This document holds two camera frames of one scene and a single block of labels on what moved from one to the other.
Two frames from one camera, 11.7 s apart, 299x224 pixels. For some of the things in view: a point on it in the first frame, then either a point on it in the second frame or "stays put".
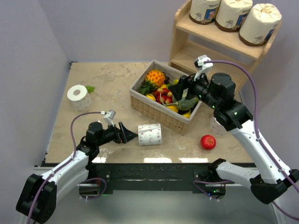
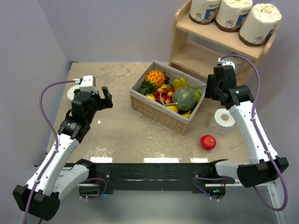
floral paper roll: [149, 134] -> [240, 64]
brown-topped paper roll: [231, 14] stays put
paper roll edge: [258, 23] stays put
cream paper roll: [203, 12] stays put
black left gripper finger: [126, 135] -> [106, 92]
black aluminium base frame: [154, 178] stays put
